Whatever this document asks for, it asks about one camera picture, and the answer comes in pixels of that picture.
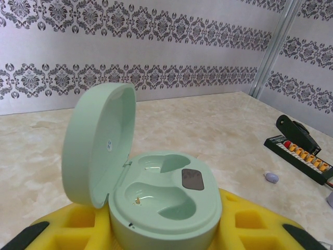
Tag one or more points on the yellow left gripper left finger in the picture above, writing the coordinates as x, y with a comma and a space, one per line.
101, 229

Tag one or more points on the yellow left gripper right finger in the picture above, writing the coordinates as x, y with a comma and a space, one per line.
226, 234

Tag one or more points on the aluminium frame post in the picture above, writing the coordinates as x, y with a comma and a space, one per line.
275, 44

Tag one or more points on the mint green earbud charging case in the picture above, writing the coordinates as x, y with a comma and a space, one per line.
166, 208

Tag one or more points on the orange and black card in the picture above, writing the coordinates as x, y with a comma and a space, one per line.
299, 156

